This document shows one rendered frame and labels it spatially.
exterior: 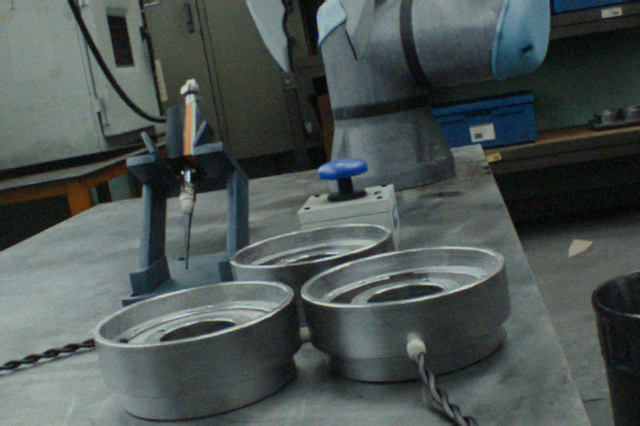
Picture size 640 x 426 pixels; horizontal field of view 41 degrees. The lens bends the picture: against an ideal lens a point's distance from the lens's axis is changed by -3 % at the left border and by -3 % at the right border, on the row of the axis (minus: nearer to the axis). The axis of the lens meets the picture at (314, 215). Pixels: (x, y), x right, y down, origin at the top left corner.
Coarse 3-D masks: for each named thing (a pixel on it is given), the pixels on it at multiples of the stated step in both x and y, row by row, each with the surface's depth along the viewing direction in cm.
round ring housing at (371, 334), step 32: (384, 256) 49; (416, 256) 49; (448, 256) 48; (480, 256) 46; (320, 288) 47; (384, 288) 47; (416, 288) 47; (448, 288) 44; (480, 288) 40; (320, 320) 42; (352, 320) 40; (384, 320) 40; (416, 320) 39; (448, 320) 40; (480, 320) 40; (352, 352) 41; (384, 352) 40; (448, 352) 41; (480, 352) 42
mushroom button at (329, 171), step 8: (344, 160) 69; (352, 160) 68; (360, 160) 68; (320, 168) 69; (328, 168) 68; (336, 168) 67; (344, 168) 67; (352, 168) 67; (360, 168) 68; (320, 176) 68; (328, 176) 68; (336, 176) 67; (344, 176) 67; (344, 184) 69; (344, 192) 69
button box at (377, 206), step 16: (336, 192) 70; (352, 192) 69; (368, 192) 70; (384, 192) 69; (304, 208) 67; (320, 208) 67; (336, 208) 66; (352, 208) 66; (368, 208) 66; (384, 208) 66; (304, 224) 67; (320, 224) 67; (336, 224) 66; (384, 224) 66; (400, 240) 71
